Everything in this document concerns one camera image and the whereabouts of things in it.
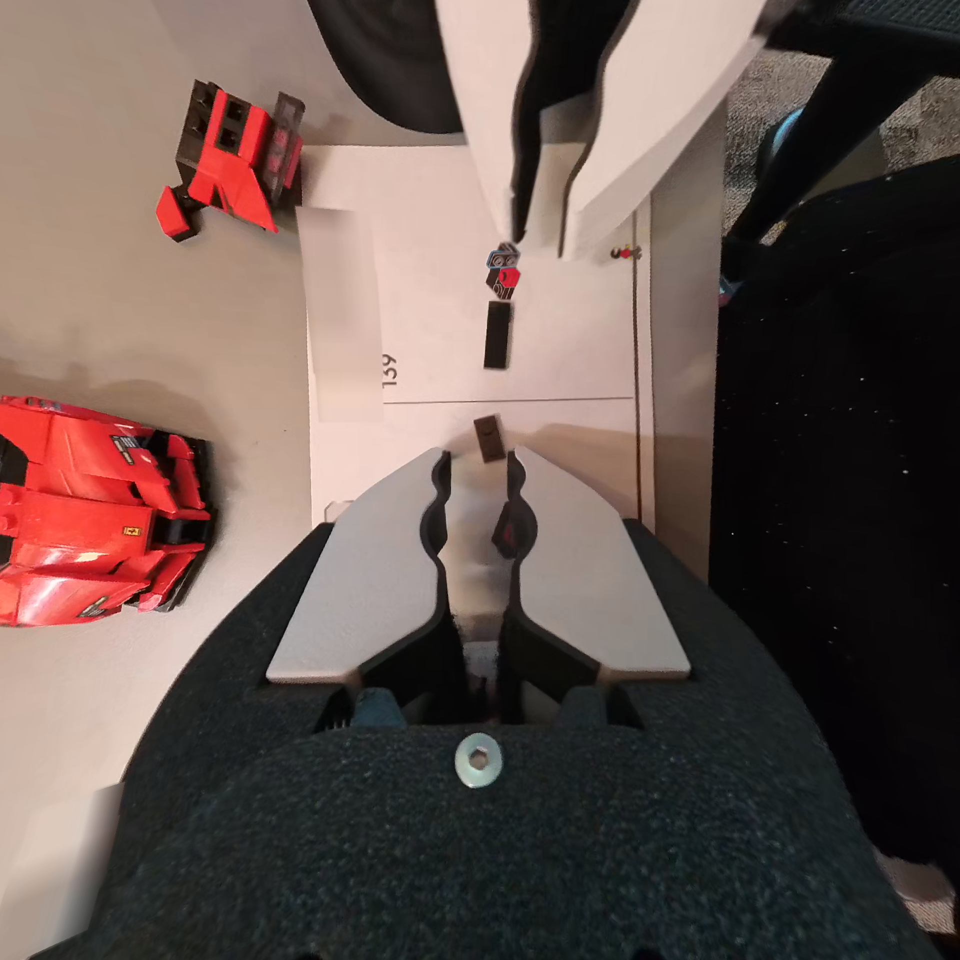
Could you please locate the red lego car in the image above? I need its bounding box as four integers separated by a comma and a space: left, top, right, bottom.
0, 393, 217, 630

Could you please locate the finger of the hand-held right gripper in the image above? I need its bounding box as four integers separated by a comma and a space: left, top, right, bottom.
432, 0, 541, 244
557, 0, 772, 262

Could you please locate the lego instruction booklet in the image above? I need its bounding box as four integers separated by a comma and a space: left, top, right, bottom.
294, 141, 730, 619

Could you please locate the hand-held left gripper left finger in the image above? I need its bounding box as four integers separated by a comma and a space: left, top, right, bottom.
264, 447, 456, 694

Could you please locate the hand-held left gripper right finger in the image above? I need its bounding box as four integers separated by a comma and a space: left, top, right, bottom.
500, 447, 696, 688

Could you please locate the red black green lego assembly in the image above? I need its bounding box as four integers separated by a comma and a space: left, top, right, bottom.
153, 78, 307, 246

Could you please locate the black mesh chair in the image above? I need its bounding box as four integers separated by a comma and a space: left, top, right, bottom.
306, 0, 960, 301

